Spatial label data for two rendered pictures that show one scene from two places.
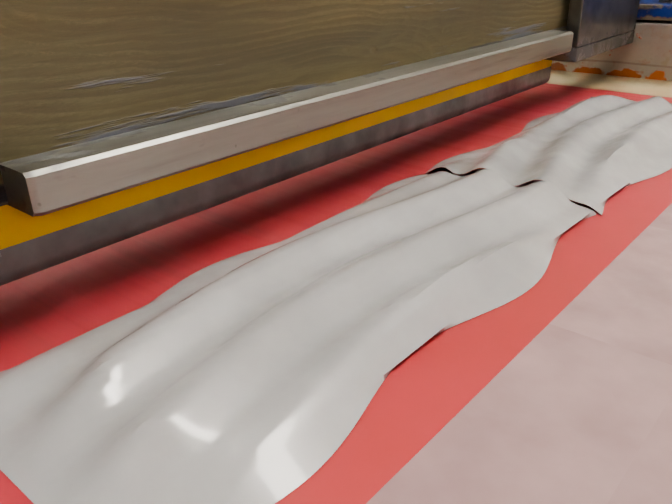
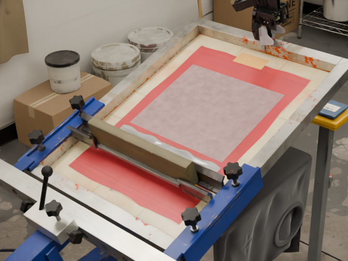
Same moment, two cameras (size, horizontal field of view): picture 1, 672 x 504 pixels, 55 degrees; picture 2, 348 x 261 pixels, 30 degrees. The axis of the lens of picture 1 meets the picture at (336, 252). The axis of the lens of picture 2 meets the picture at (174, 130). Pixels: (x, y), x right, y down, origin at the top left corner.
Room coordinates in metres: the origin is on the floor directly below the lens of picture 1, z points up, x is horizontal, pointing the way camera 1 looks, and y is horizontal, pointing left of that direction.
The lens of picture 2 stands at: (-0.05, 1.41, 2.06)
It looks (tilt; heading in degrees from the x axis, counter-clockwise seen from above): 31 degrees down; 279
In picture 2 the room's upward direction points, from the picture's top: 3 degrees counter-clockwise
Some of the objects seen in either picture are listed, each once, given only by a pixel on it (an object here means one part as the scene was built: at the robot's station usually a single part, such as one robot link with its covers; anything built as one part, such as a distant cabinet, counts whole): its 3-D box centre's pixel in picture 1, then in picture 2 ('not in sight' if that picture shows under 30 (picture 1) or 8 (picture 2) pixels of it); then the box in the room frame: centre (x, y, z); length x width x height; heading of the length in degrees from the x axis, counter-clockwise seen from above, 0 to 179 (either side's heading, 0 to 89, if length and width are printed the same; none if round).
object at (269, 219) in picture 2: not in sight; (255, 231); (-0.05, -0.11, 0.79); 0.46 x 0.09 x 0.33; 56
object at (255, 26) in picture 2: not in sight; (258, 25); (-0.04, -0.42, 1.32); 0.05 x 0.02 x 0.09; 56
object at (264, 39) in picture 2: not in sight; (265, 40); (-0.06, -0.41, 1.28); 0.06 x 0.03 x 0.09; 146
